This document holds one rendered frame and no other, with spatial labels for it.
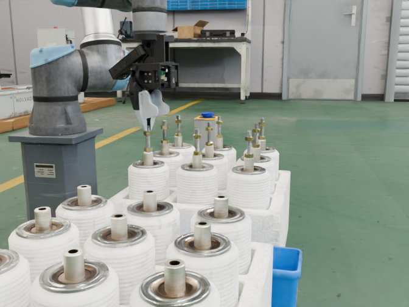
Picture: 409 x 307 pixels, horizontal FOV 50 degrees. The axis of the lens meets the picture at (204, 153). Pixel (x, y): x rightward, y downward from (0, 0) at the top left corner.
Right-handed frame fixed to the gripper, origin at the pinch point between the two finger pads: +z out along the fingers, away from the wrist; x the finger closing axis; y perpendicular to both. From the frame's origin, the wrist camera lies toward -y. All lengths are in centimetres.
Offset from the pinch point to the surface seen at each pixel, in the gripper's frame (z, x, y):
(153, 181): 12.4, -3.0, 4.3
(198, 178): 10.8, -0.2, 14.7
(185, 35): -47, 386, -250
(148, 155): 7.0, -0.9, 1.3
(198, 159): 7.4, 2.8, 12.6
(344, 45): -34, 501, -86
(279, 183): 16.5, 24.6, 23.4
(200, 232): 7.3, -33.4, 36.2
